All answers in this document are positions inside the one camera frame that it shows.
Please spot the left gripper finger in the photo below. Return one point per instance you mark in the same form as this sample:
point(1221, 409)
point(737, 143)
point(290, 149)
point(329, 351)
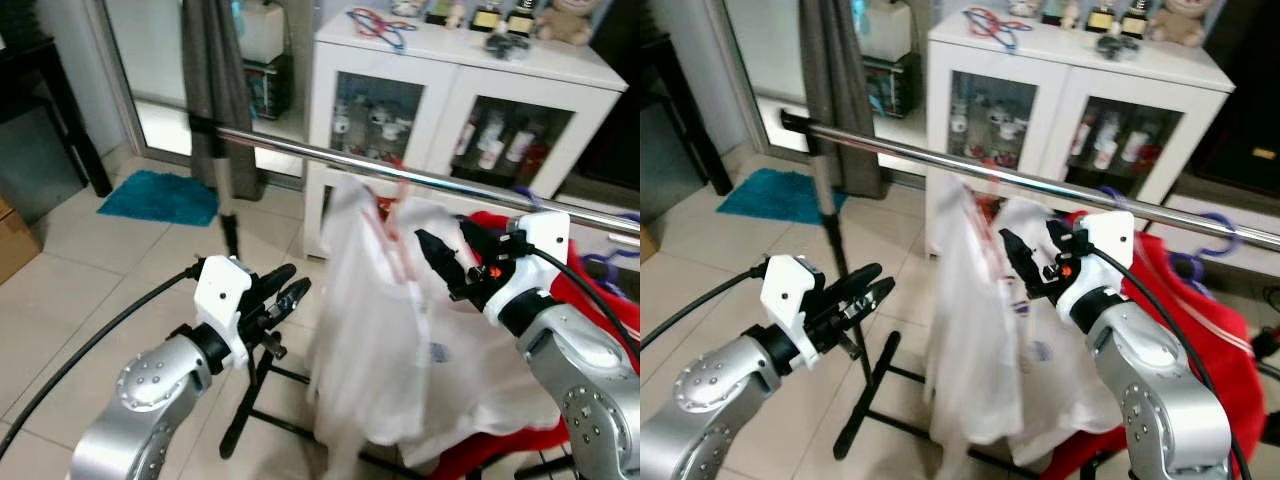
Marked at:
point(292, 300)
point(870, 300)
point(275, 280)
point(855, 278)

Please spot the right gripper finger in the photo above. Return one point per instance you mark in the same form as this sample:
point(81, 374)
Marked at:
point(1025, 262)
point(480, 242)
point(440, 260)
point(1063, 238)

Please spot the red plastic hanger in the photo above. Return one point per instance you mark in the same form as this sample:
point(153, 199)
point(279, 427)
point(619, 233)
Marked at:
point(990, 185)
point(402, 190)

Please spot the plain white shirt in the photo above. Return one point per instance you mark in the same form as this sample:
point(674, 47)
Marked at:
point(980, 340)
point(380, 340)

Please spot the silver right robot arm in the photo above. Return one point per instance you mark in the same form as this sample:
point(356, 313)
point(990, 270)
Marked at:
point(1160, 400)
point(590, 400)

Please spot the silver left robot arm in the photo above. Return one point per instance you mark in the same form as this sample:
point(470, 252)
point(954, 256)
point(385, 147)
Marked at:
point(710, 390)
point(150, 385)

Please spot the purple plastic hanger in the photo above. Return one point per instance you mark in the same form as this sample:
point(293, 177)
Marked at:
point(538, 197)
point(1118, 195)

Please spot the black clothes rack stand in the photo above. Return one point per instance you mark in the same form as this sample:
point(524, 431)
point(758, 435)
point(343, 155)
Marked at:
point(231, 235)
point(838, 235)

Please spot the teal floor mat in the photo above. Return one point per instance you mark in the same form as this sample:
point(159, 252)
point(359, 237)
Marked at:
point(160, 198)
point(775, 195)

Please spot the white glass door cabinet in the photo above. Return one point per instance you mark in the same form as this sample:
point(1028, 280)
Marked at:
point(440, 90)
point(1060, 85)

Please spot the red shirt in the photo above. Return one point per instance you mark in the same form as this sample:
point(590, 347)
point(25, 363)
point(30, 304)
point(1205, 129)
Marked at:
point(500, 450)
point(1220, 350)

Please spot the dark printed carton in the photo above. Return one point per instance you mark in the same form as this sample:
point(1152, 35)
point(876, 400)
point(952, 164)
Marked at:
point(890, 88)
point(270, 90)

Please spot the small black gadget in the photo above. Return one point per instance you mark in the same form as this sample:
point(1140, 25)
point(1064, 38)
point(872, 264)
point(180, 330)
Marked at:
point(510, 48)
point(1120, 47)

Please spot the grey curtain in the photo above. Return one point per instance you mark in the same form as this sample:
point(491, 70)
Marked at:
point(835, 60)
point(215, 60)

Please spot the gold black trophy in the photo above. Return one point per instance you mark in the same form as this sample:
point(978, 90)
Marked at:
point(1136, 20)
point(1100, 18)
point(521, 20)
point(486, 18)

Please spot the beige plush bear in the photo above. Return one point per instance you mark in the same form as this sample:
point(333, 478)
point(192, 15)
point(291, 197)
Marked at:
point(1178, 22)
point(565, 22)

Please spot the white appliance behind glass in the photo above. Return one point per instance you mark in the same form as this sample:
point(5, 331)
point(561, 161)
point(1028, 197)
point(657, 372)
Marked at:
point(262, 35)
point(885, 35)

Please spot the black desk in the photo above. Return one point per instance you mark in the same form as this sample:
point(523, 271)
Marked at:
point(30, 60)
point(665, 60)

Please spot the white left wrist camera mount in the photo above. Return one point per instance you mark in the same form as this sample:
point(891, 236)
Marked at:
point(790, 285)
point(220, 290)

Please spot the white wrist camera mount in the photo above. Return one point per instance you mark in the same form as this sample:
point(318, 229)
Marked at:
point(1110, 235)
point(220, 290)
point(790, 285)
point(545, 235)

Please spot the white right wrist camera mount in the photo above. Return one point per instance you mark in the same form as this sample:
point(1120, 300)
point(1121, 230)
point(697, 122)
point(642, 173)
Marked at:
point(545, 235)
point(1110, 235)

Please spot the silver clothes rail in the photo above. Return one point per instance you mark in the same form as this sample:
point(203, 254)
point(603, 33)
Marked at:
point(950, 161)
point(300, 150)

